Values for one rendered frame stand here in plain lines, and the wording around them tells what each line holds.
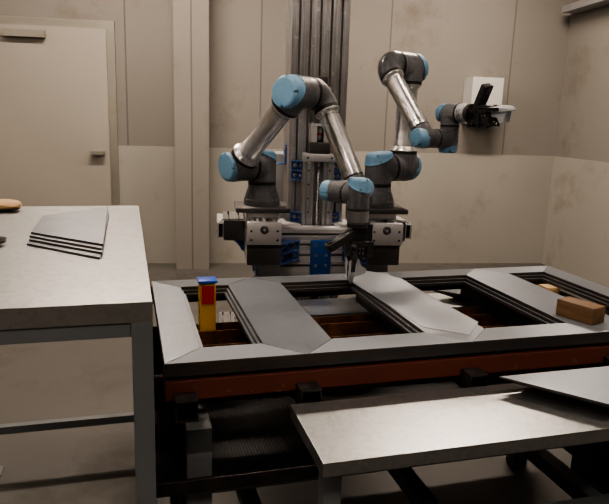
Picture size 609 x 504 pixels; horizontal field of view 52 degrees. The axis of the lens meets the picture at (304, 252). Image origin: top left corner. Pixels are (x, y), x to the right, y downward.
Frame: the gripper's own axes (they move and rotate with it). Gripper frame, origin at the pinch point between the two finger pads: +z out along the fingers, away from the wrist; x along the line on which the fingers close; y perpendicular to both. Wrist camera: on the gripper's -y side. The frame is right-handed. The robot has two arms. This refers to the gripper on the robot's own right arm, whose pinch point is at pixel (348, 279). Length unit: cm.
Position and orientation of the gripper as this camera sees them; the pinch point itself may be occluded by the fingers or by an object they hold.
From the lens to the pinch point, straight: 218.0
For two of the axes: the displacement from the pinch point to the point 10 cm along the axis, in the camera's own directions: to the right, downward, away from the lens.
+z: -0.3, 9.8, 2.1
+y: 9.6, -0.3, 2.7
